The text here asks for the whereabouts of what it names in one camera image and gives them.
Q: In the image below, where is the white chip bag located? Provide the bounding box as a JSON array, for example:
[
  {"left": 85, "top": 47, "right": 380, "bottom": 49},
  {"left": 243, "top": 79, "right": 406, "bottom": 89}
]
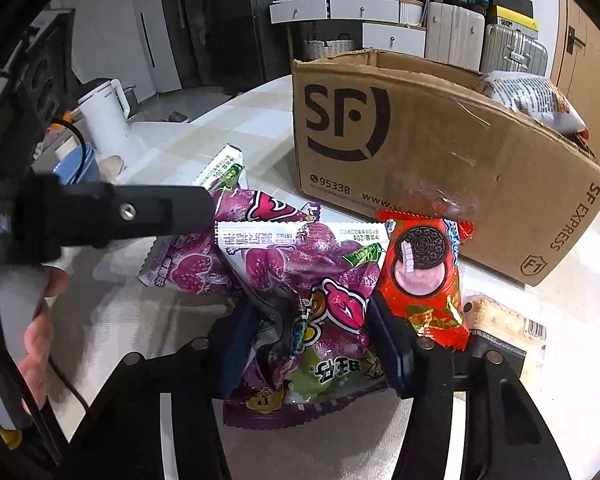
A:
[{"left": 472, "top": 71, "right": 594, "bottom": 157}]

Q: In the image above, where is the white cup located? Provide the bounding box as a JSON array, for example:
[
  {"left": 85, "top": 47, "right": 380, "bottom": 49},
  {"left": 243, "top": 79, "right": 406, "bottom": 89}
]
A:
[{"left": 55, "top": 137, "right": 82, "bottom": 162}]

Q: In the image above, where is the person's left hand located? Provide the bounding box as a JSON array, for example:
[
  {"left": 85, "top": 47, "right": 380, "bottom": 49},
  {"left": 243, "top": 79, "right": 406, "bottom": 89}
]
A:
[{"left": 20, "top": 267, "right": 71, "bottom": 414}]

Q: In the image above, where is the yellow black box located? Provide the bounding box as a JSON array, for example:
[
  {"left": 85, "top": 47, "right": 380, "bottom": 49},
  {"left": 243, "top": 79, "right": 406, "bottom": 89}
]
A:
[{"left": 484, "top": 4, "right": 539, "bottom": 37}]

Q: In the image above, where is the orange-tipped black cable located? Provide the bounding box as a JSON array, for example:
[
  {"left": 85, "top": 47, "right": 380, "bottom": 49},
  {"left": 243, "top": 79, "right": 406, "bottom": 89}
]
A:
[{"left": 47, "top": 110, "right": 89, "bottom": 182}]

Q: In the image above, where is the brown cardboard box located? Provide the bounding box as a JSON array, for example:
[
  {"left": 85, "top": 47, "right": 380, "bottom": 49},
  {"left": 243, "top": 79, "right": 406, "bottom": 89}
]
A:
[{"left": 291, "top": 47, "right": 600, "bottom": 289}]

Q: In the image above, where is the blue bowl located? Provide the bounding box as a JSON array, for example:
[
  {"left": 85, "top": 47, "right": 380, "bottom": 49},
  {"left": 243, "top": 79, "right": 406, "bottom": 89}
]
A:
[{"left": 52, "top": 142, "right": 104, "bottom": 187}]

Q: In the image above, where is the beige paper cup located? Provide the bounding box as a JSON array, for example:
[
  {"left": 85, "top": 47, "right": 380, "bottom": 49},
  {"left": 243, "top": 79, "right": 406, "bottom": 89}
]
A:
[{"left": 100, "top": 155, "right": 127, "bottom": 179}]

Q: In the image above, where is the silver suitcase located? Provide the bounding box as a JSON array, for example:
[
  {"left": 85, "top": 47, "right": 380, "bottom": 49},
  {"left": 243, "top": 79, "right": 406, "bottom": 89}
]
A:
[{"left": 480, "top": 22, "right": 550, "bottom": 77}]

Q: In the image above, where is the white woven basket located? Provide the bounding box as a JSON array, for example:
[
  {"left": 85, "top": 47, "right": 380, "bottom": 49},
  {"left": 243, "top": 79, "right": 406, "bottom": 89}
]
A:
[{"left": 302, "top": 34, "right": 357, "bottom": 62}]

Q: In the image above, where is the white suitcase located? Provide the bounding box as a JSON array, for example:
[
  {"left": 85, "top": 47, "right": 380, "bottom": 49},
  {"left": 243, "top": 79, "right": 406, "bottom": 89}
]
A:
[{"left": 423, "top": 1, "right": 486, "bottom": 74}]

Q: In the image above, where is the white electric kettle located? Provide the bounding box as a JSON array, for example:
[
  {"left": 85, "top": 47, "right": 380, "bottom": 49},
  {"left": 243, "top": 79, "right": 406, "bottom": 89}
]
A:
[{"left": 76, "top": 78, "right": 137, "bottom": 159}]

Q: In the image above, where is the person's left forearm yellow sleeve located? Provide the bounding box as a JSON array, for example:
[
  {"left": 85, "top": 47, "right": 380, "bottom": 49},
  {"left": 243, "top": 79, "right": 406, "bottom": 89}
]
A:
[{"left": 0, "top": 422, "right": 25, "bottom": 452}]

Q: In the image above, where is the clear cracker packet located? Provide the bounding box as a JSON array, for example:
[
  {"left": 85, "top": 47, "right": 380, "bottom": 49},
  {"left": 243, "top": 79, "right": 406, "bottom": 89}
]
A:
[{"left": 459, "top": 294, "right": 549, "bottom": 387}]

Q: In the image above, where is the white wardrobe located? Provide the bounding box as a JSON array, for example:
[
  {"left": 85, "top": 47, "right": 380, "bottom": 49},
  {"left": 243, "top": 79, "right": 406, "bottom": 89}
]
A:
[{"left": 62, "top": 0, "right": 182, "bottom": 97}]

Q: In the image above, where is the wooden door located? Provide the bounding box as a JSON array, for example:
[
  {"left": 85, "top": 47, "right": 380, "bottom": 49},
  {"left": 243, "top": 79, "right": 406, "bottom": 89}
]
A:
[{"left": 550, "top": 0, "right": 600, "bottom": 122}]

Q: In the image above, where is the small red cookie packet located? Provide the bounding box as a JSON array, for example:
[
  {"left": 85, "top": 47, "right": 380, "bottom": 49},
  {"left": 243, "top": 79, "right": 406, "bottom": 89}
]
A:
[{"left": 372, "top": 207, "right": 476, "bottom": 354}]

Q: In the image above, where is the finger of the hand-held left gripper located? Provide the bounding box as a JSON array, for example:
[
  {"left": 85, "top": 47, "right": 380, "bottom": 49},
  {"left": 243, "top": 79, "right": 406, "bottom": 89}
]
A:
[{"left": 55, "top": 181, "right": 217, "bottom": 251}]

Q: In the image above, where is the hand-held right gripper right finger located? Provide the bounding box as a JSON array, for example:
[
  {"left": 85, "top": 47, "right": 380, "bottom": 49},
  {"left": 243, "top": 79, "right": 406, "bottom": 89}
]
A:
[{"left": 366, "top": 295, "right": 574, "bottom": 480}]

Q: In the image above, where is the white drawer desk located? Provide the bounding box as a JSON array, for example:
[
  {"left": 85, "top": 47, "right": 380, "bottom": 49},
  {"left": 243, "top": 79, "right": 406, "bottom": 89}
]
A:
[{"left": 269, "top": 0, "right": 429, "bottom": 59}]

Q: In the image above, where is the tall black cabinet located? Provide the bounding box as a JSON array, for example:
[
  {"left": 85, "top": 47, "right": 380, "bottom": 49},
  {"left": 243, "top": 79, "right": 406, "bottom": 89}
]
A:
[{"left": 156, "top": 0, "right": 282, "bottom": 97}]

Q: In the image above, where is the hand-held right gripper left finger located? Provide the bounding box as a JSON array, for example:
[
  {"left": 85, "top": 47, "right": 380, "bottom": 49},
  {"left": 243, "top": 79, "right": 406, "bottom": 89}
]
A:
[{"left": 62, "top": 304, "right": 262, "bottom": 480}]

